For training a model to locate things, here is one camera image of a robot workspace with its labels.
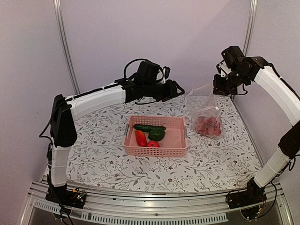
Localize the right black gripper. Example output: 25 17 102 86
214 67 250 96

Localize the red lychee bunch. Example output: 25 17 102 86
195 116 223 137

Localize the aluminium frame post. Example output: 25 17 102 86
242 0 258 55
53 0 80 94

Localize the green avocado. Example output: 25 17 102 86
148 129 165 142

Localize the right aluminium frame post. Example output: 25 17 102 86
242 0 258 55

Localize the red tomato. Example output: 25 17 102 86
147 141 160 148

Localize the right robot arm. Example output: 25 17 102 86
213 56 300 206

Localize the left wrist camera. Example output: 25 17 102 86
134 61 171 85

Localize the orange red pepper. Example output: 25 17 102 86
135 130 147 147

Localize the aluminium front rail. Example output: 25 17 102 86
20 180 296 225

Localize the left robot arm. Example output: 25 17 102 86
49 78 185 203

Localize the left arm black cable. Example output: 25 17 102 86
123 58 146 79

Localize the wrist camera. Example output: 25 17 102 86
134 61 171 85
221 45 245 69

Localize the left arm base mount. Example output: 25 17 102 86
45 186 86 209

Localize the floral tablecloth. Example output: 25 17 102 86
48 94 264 193

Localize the pink plastic basket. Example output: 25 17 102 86
123 116 188 158

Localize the clear zip top bag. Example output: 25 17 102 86
186 83 223 138

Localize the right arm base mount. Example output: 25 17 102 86
225 190 267 209

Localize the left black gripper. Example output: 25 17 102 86
144 79 185 102

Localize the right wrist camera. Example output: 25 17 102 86
221 45 245 69

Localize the green cucumber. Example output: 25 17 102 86
133 124 166 133

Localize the left aluminium frame post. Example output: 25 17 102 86
53 0 80 94

